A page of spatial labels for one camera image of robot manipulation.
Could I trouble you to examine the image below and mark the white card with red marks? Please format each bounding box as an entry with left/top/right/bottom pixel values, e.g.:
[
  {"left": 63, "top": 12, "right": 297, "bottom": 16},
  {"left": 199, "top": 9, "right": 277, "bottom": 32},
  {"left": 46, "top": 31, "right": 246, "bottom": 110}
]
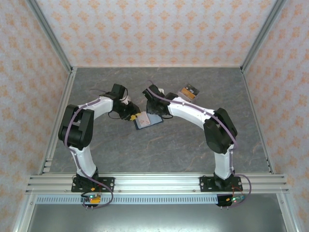
[{"left": 137, "top": 111, "right": 152, "bottom": 129}]

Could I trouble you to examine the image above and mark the navy blue card holder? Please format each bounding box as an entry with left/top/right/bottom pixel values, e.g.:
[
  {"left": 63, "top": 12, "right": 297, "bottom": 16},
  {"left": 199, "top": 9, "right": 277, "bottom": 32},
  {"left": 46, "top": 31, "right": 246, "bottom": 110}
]
[{"left": 133, "top": 111, "right": 165, "bottom": 131}]

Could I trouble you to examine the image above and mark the orange and black card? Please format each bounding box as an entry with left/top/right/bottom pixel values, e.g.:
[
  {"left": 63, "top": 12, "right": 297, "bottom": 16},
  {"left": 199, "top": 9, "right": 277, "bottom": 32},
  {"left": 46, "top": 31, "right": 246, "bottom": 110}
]
[{"left": 181, "top": 83, "right": 200, "bottom": 100}]

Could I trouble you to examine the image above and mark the controller board with yellow connector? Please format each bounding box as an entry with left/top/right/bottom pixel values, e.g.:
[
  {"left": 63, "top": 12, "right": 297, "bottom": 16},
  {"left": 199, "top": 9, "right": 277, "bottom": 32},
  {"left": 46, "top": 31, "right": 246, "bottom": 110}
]
[{"left": 81, "top": 193, "right": 102, "bottom": 209}]

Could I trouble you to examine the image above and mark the grey metal panel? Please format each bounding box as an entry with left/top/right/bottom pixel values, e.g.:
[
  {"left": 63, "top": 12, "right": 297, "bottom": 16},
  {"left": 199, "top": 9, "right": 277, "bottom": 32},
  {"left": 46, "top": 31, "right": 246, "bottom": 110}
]
[{"left": 26, "top": 204, "right": 284, "bottom": 232}]

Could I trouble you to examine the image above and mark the controller board with green light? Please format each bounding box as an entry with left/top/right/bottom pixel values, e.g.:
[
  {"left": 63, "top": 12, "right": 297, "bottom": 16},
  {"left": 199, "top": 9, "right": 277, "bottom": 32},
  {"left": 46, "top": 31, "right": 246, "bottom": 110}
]
[{"left": 216, "top": 194, "right": 247, "bottom": 208}]

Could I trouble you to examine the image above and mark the aluminium side rail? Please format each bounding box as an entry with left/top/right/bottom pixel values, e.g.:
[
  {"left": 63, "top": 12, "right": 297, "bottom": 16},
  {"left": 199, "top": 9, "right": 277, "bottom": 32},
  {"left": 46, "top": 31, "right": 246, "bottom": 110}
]
[
  {"left": 38, "top": 67, "right": 78, "bottom": 175},
  {"left": 240, "top": 67, "right": 276, "bottom": 175}
]

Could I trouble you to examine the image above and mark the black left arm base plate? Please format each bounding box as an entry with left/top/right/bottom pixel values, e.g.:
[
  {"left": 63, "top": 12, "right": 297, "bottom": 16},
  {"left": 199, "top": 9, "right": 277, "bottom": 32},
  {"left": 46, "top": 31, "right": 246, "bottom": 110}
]
[{"left": 71, "top": 176, "right": 115, "bottom": 193}]

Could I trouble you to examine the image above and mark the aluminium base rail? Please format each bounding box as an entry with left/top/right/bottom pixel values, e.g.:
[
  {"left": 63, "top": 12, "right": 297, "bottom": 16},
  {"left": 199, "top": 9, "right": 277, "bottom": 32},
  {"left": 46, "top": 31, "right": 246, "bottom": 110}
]
[{"left": 25, "top": 173, "right": 290, "bottom": 194}]

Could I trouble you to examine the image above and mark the grey slotted cable duct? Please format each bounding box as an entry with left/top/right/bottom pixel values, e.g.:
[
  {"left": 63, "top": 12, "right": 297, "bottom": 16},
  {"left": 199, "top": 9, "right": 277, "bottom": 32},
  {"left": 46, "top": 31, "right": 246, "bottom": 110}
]
[{"left": 35, "top": 195, "right": 220, "bottom": 205}]

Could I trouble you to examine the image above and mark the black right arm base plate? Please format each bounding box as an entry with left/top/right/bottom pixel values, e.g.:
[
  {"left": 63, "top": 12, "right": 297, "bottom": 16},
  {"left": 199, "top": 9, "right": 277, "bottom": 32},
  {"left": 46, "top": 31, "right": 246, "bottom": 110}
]
[{"left": 199, "top": 175, "right": 242, "bottom": 193}]

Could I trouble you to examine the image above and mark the aluminium frame post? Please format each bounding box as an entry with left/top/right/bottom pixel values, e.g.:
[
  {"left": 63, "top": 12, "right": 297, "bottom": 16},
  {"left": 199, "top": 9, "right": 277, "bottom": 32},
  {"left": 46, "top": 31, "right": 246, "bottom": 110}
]
[
  {"left": 240, "top": 0, "right": 288, "bottom": 73},
  {"left": 25, "top": 0, "right": 74, "bottom": 73}
]

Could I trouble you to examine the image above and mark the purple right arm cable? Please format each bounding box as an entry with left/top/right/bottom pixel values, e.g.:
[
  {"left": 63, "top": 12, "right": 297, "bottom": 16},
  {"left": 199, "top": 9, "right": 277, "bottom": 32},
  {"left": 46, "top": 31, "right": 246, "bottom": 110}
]
[{"left": 147, "top": 80, "right": 253, "bottom": 208}]

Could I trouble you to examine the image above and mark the aluminium frame leg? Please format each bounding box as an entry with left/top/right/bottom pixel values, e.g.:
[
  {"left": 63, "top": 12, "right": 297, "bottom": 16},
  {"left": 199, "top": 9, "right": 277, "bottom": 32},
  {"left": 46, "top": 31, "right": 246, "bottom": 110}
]
[
  {"left": 276, "top": 193, "right": 297, "bottom": 232},
  {"left": 12, "top": 193, "right": 37, "bottom": 232}
]

